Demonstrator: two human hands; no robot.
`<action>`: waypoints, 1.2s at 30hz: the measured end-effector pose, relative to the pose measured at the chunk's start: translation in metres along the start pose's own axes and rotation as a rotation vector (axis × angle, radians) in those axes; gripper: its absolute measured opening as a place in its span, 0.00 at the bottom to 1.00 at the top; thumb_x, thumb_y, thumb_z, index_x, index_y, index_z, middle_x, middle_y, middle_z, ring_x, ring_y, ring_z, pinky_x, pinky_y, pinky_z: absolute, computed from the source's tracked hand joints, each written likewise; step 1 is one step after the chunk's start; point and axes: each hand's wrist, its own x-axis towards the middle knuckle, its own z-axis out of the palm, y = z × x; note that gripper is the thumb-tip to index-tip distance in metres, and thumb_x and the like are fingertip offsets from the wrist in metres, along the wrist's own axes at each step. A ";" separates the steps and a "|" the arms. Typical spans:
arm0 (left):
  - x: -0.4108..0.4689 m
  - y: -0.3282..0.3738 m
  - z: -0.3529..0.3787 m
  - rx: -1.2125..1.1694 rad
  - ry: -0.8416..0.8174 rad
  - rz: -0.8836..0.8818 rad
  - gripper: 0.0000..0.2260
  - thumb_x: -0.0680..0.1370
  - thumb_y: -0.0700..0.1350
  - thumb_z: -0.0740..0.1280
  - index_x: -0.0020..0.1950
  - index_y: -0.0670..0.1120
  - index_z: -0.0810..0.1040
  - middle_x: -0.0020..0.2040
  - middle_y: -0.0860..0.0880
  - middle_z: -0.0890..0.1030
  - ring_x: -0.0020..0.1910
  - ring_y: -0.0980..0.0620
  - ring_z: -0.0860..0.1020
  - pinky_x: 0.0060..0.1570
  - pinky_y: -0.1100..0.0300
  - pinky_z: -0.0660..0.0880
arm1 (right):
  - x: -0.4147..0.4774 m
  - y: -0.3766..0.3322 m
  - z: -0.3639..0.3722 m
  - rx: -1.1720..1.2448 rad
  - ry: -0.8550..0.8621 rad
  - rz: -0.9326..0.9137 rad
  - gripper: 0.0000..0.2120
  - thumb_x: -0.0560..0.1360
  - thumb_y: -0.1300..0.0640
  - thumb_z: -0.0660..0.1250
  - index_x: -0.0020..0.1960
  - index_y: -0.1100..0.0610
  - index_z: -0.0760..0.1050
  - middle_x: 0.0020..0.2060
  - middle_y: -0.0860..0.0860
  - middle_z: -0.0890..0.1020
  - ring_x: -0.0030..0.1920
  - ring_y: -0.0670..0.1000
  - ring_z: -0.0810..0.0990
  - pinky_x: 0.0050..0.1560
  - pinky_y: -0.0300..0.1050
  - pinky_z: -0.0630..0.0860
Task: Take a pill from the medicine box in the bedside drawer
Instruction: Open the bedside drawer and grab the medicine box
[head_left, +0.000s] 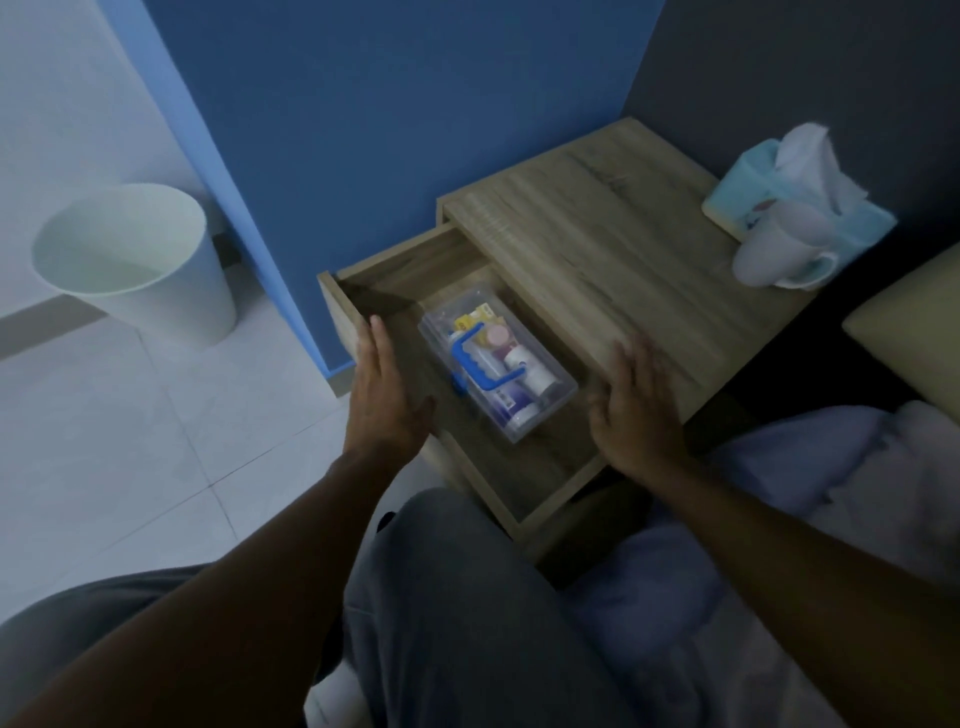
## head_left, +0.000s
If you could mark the white tissue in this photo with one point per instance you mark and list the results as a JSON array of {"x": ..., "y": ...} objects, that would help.
[{"x": 814, "y": 161}]

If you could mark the beige pillow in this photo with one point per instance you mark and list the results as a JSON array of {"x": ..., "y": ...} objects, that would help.
[{"x": 911, "y": 330}]

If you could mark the person's right hand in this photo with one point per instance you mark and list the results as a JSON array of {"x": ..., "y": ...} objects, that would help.
[{"x": 637, "y": 427}]

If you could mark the person's left thumb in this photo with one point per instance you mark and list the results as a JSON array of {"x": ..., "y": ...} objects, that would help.
[{"x": 421, "y": 417}]

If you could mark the person's left forearm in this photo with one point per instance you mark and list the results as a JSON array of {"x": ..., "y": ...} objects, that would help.
[{"x": 225, "y": 600}]

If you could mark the wooden nightstand drawer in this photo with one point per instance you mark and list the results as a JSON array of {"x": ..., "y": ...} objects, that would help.
[{"x": 540, "y": 457}]

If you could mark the purple labelled bottle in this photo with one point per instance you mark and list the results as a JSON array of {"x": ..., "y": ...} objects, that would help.
[{"x": 519, "y": 409}]

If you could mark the white bed blanket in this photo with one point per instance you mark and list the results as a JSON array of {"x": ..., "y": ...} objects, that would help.
[{"x": 795, "y": 480}]

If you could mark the white mug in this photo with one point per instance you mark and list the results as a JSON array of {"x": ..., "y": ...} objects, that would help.
[{"x": 772, "y": 251}]

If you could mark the person's grey trousers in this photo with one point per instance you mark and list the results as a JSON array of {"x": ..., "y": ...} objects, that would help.
[{"x": 480, "y": 615}]

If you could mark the person's left hand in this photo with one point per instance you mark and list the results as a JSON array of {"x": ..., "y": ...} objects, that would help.
[{"x": 382, "y": 416}]

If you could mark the person's right thumb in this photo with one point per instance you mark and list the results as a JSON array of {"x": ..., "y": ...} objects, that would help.
[{"x": 598, "y": 420}]

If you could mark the light blue tissue box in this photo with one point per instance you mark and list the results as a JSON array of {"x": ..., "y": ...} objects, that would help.
[{"x": 750, "y": 191}]

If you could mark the wooden nightstand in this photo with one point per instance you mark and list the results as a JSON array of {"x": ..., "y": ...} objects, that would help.
[{"x": 622, "y": 232}]

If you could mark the white medicine bottle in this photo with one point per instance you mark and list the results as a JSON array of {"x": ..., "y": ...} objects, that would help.
[{"x": 527, "y": 369}]

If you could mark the pink capped container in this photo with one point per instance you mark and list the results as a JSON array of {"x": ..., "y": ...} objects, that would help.
[{"x": 496, "y": 337}]

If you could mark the yellow medicine packet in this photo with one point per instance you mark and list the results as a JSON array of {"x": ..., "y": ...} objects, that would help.
[{"x": 470, "y": 322}]

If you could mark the white waste bin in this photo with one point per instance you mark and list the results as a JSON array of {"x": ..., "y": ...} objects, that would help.
[{"x": 142, "y": 262}]

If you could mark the person's right forearm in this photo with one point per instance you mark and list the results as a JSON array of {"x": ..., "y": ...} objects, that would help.
[{"x": 810, "y": 600}]

